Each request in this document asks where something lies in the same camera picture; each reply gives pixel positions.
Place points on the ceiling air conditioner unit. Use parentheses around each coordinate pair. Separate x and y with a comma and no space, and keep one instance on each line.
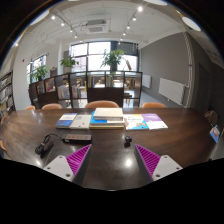
(95,26)

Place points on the large white wall radiator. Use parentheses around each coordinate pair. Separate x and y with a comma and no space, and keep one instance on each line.
(171,90)

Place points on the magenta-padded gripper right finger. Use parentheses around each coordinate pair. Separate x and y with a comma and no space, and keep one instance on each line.
(163,166)

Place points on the ceiling spot lights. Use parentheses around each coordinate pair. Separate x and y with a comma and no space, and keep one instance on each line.
(140,9)

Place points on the purple and white book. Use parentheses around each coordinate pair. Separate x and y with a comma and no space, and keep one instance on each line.
(151,118)

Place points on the blue and white book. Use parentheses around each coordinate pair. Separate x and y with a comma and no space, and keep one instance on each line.
(96,121)

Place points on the green potted plant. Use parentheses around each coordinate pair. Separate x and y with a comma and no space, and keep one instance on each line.
(112,58)
(40,72)
(69,62)

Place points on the black power strip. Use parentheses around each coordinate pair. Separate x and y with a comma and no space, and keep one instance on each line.
(78,137)

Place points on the dark open shelf unit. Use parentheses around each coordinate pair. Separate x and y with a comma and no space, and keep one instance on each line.
(105,95)

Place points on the blue-covered book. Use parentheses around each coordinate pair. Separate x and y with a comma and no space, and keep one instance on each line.
(66,120)

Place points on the small white wall radiator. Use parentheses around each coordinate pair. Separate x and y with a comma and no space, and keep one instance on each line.
(146,81)

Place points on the white-covered book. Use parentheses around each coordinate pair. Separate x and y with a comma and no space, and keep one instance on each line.
(80,122)

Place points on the orange chairs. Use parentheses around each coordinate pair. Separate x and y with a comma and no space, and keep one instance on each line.
(101,104)

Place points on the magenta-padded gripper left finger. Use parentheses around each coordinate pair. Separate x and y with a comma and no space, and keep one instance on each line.
(61,166)

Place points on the tall bookshelf with books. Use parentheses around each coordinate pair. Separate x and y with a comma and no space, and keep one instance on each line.
(6,93)

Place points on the olive-edged book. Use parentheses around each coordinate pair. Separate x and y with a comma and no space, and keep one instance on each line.
(106,127)

